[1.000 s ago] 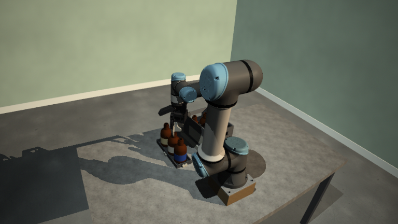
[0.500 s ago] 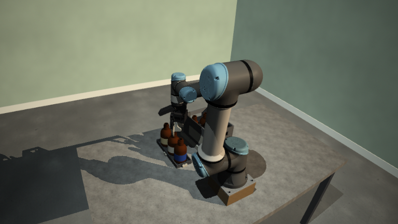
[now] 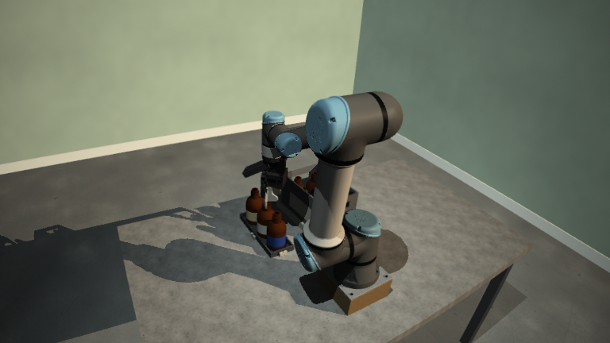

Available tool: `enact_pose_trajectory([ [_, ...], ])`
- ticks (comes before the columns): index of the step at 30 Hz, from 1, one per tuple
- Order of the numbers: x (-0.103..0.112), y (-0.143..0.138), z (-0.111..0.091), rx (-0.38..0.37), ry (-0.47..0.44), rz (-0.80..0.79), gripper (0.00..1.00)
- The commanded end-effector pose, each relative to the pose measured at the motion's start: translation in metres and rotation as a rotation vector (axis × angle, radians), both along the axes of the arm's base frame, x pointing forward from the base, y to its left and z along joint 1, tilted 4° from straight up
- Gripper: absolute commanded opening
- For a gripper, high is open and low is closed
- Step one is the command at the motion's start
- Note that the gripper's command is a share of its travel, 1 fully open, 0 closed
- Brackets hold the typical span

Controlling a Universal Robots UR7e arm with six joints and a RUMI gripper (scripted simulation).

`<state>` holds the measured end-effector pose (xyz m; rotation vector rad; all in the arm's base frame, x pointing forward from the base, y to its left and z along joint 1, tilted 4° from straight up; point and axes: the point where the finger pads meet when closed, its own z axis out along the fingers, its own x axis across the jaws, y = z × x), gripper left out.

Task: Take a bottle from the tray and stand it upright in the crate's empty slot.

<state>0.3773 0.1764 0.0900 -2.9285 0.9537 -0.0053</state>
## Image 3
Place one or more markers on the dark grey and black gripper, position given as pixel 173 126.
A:
pixel 271 179

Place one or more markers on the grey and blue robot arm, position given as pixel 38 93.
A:
pixel 337 130

